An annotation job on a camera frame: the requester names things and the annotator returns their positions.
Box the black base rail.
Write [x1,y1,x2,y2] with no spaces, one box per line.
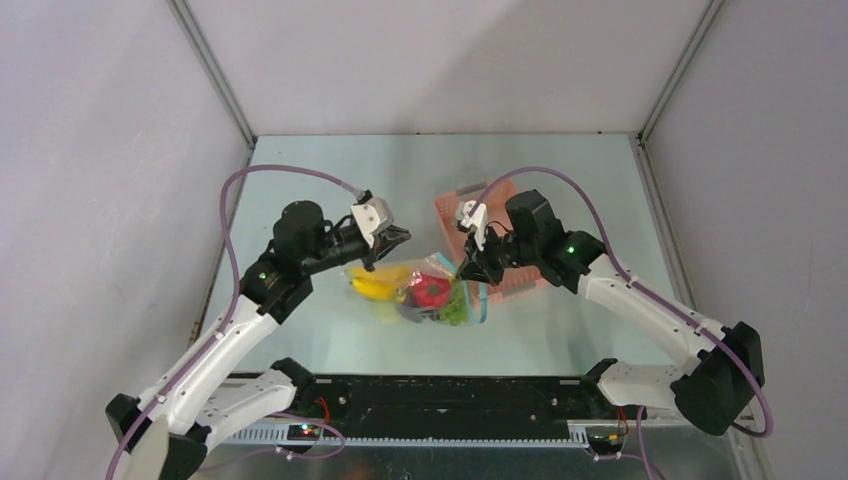
[251,374,637,442]

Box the right circuit board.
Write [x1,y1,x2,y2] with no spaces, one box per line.
[586,434,627,461]

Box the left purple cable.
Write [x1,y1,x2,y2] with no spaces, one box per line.
[104,165,372,480]

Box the green grapes bunch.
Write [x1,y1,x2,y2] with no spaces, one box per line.
[438,281,470,326]

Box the dark purple eggplant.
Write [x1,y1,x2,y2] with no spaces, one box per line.
[396,297,441,324]

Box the clear zip top bag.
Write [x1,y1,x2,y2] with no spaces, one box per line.
[345,253,488,327]

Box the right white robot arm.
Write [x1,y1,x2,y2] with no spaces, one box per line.
[455,190,765,436]

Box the yellow banana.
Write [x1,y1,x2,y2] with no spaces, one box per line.
[345,265,412,302]

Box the pink plastic basket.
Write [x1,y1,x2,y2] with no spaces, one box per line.
[434,180,549,307]

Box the circuit board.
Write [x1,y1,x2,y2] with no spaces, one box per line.
[586,434,627,461]
[286,423,323,442]

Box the left circuit board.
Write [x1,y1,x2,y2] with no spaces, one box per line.
[286,423,323,442]

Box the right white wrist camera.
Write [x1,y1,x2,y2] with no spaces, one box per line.
[455,200,488,251]

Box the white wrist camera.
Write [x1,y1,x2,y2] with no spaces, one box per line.
[350,197,394,247]
[455,200,488,251]

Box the red tomato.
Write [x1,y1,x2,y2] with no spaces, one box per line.
[407,274,451,309]

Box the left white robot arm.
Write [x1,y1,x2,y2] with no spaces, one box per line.
[106,197,411,479]

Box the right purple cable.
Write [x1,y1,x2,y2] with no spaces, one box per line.
[471,166,775,480]

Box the purple cable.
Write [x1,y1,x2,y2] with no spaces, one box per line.
[471,166,775,480]
[104,165,372,480]

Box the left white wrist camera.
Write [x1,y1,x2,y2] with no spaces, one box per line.
[350,197,394,247]

